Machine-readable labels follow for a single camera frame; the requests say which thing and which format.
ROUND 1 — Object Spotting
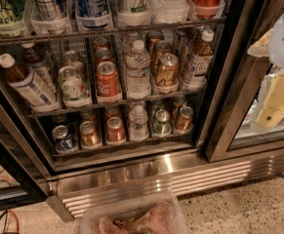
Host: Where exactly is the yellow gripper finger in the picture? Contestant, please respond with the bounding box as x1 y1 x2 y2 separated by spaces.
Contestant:
256 72 284 129
247 29 272 58

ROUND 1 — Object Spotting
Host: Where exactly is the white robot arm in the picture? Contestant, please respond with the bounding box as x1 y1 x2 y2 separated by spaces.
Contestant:
247 13 284 132

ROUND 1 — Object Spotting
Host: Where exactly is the gold can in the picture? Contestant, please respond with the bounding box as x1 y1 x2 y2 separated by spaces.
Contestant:
80 121 101 149
154 54 179 94
145 30 164 53
175 106 194 132
151 40 172 74

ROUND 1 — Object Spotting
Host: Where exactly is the gold can middle front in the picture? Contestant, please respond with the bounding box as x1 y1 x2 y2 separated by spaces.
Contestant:
154 54 179 94

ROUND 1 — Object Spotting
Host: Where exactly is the gold can bottom right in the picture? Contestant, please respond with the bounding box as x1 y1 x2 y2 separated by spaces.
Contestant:
175 106 194 132

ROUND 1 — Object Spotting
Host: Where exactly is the clear water bottle top shelf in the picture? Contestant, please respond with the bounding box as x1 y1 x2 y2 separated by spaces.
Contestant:
148 0 189 24

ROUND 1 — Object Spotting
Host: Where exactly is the gold can middle back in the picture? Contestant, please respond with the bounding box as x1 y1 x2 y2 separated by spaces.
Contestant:
145 30 164 53

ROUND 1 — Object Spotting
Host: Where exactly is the green can bottom shelf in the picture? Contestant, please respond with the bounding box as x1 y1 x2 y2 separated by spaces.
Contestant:
152 109 172 137

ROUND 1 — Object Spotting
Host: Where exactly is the water bottle bottom shelf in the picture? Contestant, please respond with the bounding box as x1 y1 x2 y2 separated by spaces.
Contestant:
129 105 148 141

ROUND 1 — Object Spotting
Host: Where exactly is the red cola can middle back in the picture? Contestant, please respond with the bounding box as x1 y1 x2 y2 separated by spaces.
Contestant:
92 36 111 51

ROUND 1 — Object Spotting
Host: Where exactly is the red can bottom front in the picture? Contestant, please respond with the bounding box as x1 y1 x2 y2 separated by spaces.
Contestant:
106 117 126 142

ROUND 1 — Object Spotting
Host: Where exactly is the blue white can top shelf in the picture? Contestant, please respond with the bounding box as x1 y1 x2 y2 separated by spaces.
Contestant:
76 0 109 31

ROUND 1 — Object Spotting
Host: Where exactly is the green white can middle back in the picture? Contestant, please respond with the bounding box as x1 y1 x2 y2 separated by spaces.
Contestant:
63 50 86 75

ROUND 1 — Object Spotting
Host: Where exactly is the gold can bottom left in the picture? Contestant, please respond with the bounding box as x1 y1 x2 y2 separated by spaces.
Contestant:
80 121 101 149

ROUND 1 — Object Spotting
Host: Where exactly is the blue can bottom front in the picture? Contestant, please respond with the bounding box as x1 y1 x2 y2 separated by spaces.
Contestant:
52 125 78 153

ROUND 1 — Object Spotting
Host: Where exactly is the silver plaid can top shelf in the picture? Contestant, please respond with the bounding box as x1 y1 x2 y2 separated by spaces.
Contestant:
34 0 66 34

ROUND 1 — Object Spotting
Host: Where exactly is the steel fridge vent grille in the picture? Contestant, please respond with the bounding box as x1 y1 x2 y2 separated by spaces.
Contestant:
47 147 284 221

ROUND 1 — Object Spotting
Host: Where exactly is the left fridge glass door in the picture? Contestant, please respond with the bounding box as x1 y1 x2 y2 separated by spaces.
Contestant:
0 103 49 211

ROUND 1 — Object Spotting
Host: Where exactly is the brown tea bottle right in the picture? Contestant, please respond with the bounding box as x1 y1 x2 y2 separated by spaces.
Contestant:
183 28 214 90

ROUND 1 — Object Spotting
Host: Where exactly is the brown tea bottle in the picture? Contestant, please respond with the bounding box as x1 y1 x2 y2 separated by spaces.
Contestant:
0 54 59 112
21 43 57 93
183 28 214 90

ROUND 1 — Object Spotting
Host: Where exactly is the water bottle middle front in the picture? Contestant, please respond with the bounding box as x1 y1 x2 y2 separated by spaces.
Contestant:
125 40 150 98

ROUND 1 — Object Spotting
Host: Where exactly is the water bottle middle back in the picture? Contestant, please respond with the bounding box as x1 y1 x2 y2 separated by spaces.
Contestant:
122 32 142 55

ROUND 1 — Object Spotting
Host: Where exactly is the clear plastic food container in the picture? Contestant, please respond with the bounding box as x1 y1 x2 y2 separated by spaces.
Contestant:
80 191 189 234

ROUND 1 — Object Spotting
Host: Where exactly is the brown tea bottle back left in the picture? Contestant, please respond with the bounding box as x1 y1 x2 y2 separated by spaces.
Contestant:
21 43 57 93

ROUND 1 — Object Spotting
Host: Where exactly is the brown tea bottle front left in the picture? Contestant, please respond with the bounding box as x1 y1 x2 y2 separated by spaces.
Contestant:
0 54 59 112

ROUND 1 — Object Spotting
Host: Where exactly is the orange floor cable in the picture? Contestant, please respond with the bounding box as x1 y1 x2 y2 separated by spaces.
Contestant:
0 209 20 234

